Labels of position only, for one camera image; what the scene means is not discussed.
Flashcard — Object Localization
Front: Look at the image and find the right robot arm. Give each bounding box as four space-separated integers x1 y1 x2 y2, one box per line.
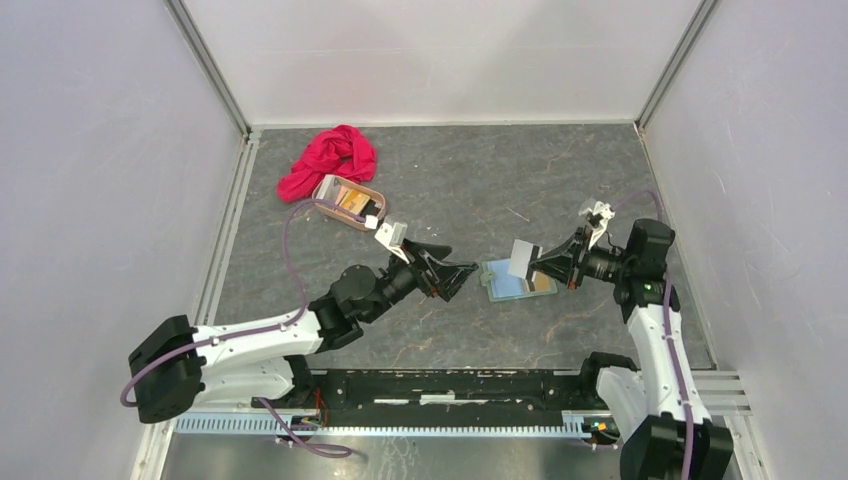
528 218 734 479

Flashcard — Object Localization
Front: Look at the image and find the silver striped card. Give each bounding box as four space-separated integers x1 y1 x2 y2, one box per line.
507 239 542 281

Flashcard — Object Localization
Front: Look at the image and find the aluminium frame rail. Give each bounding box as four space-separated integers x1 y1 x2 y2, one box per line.
152 370 750 439

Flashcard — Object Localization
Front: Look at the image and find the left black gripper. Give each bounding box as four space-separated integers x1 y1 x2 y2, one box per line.
363 238 478 324

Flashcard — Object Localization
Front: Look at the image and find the stack of upright cards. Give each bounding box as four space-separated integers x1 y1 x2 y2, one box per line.
313 175 343 203

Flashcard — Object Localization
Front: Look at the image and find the gold card in tray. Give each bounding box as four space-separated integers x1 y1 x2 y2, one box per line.
336 187 371 216

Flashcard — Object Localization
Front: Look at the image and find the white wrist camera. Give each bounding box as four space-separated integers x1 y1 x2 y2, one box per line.
365 215 410 264
578 198 615 250

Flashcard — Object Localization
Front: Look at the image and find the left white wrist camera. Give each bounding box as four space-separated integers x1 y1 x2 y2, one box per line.
365 215 410 264

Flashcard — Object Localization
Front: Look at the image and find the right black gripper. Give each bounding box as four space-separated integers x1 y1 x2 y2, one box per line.
528 225 633 289

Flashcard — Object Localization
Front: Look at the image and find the green card holder wallet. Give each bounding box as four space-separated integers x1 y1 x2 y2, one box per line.
480 259 557 302

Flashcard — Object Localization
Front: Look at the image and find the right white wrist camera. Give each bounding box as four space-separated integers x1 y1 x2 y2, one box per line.
578 198 615 250

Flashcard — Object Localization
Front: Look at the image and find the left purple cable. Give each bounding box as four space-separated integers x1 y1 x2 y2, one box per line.
119 198 379 460

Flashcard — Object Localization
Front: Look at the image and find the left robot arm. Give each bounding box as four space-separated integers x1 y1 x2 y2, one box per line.
119 240 479 424

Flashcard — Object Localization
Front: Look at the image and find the pink oval card tray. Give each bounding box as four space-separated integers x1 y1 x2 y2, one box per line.
312 176 387 231

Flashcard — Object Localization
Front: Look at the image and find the red crumpled cloth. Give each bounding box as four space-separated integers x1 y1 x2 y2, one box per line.
276 125 378 203

